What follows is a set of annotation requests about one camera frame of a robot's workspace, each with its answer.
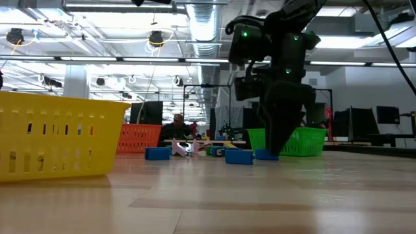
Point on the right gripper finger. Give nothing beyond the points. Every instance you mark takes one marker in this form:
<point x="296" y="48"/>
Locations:
<point x="282" y="130"/>

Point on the lilac staple remover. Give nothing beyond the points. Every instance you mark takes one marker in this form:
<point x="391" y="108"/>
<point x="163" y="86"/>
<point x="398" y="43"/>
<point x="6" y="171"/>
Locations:
<point x="177" y="148"/>

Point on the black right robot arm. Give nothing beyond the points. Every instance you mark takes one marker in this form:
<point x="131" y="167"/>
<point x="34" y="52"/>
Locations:
<point x="286" y="48"/>

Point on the green plastic basket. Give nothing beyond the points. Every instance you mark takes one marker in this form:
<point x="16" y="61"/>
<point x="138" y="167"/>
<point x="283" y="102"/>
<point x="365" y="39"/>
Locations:
<point x="308" y="141"/>

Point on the wooden background table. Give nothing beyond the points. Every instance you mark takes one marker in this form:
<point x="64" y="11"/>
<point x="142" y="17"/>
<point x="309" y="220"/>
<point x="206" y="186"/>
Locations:
<point x="240" y="142"/>

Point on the red stand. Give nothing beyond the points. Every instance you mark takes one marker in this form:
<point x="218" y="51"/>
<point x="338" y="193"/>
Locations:
<point x="328" y="117"/>

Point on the black panel screens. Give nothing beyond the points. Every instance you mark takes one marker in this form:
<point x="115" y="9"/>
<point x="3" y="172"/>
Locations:
<point x="357" y="123"/>

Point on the small black monitor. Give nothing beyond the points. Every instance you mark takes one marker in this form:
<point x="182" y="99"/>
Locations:
<point x="388" y="114"/>

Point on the person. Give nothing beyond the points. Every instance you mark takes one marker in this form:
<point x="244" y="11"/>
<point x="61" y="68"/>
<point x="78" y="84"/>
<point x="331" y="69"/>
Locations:
<point x="177" y="128"/>

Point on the large black monitor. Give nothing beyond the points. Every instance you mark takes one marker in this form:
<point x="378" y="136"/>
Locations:
<point x="146" y="113"/>

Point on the orange plastic basket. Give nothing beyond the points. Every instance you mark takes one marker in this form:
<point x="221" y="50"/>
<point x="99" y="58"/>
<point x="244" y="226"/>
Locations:
<point x="139" y="138"/>

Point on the white column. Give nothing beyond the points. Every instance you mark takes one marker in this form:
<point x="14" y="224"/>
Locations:
<point x="76" y="84"/>

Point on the yellow plastic basket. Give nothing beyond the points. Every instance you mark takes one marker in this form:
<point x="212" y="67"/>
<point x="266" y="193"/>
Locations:
<point x="65" y="156"/>

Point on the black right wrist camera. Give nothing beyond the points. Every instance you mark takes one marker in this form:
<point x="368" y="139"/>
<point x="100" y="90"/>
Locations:
<point x="247" y="89"/>

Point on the black background rig frame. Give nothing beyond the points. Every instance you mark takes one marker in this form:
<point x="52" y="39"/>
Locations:
<point x="328" y="90"/>
<point x="208" y="85"/>

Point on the silver round air duct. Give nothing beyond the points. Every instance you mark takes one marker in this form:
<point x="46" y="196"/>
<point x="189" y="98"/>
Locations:
<point x="203" y="26"/>

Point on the black ceiling camera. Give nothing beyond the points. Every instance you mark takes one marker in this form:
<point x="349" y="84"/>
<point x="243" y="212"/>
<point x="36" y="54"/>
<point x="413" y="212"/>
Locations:
<point x="156" y="38"/>
<point x="14" y="35"/>

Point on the long ceiling light rail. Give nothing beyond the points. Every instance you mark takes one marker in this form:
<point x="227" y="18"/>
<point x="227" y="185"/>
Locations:
<point x="146" y="59"/>

